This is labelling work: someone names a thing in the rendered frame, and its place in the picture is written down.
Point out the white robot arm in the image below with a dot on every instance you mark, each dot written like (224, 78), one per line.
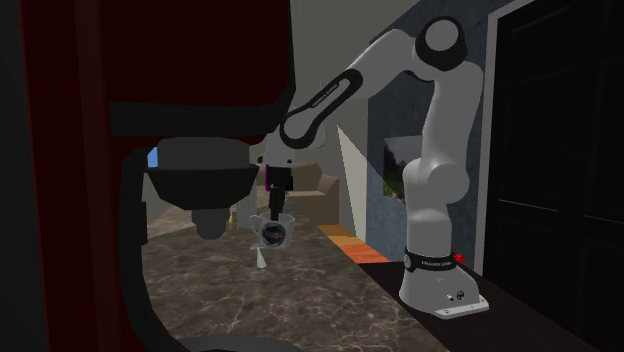
(441, 146)

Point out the landscape wall picture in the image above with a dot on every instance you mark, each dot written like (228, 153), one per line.
(392, 168)

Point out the dark robot stand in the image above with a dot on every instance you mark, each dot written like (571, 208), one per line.
(516, 322)

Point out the dark door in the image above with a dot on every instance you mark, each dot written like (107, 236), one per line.
(556, 161)

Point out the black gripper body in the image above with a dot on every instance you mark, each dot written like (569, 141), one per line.
(281, 178)

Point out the dark red coffee machine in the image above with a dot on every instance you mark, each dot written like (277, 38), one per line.
(68, 146)

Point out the white mug with dark print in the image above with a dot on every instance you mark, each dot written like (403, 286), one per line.
(287, 233)

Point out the beige sofa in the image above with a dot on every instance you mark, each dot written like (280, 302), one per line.
(317, 195)

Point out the magenta slim object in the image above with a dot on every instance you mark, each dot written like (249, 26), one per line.
(267, 179)

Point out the yellow small object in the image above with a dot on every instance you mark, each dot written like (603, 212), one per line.
(230, 220)

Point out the white small kitchen tool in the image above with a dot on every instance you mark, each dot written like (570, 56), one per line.
(261, 258)

